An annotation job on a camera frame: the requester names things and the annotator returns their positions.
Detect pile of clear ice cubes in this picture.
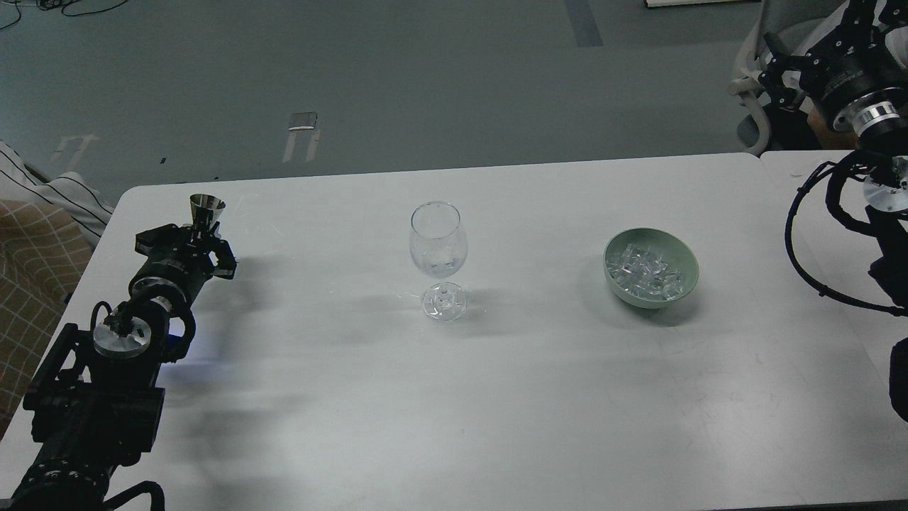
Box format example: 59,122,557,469
604,243,691,303

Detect steel cocktail jigger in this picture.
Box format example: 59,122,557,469
189,194,226,236

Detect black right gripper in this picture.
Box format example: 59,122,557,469
758,1,907,136

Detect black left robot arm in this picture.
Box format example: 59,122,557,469
2,221,237,510

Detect white office chair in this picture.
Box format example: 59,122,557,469
729,1,842,156

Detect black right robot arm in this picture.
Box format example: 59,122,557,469
729,1,906,317

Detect black cable on floor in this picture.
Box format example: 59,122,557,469
0,0,132,29

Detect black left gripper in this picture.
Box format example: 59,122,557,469
128,224,238,313

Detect clear wine glass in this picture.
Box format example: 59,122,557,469
409,201,468,322

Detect green ceramic bowl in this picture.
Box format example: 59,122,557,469
602,227,699,309

